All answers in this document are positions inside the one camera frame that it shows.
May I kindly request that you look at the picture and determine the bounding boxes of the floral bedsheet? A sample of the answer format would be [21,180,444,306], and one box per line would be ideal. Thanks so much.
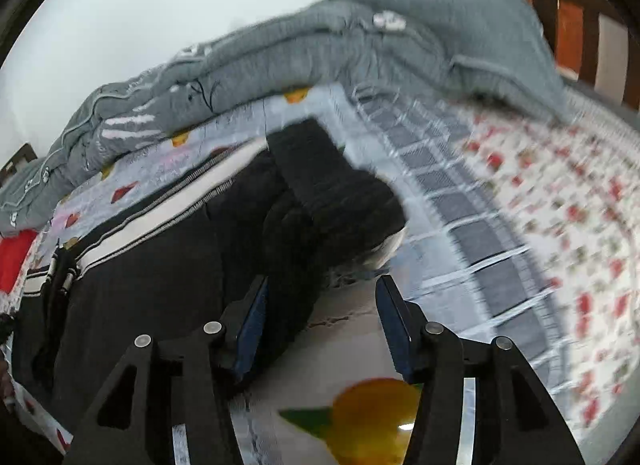
[10,90,640,451]

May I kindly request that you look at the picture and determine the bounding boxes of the grey floral quilt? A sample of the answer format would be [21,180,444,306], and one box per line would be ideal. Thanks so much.
[0,0,576,238]

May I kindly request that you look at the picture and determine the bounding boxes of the brown wooden door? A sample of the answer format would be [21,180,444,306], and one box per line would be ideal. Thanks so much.
[517,0,591,71]

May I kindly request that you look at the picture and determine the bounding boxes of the fruit print plastic sheet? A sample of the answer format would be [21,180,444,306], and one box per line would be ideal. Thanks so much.
[10,82,576,465]

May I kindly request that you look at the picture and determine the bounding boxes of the red pillow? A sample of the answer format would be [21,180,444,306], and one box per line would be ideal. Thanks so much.
[0,230,38,293]

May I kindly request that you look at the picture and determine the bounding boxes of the black pants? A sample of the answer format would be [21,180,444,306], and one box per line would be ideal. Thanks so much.
[10,118,407,421]

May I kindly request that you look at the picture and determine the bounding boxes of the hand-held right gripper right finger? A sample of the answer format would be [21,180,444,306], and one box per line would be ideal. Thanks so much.
[375,275,586,465]

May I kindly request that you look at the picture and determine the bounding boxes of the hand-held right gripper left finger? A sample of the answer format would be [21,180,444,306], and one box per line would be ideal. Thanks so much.
[62,275,271,465]

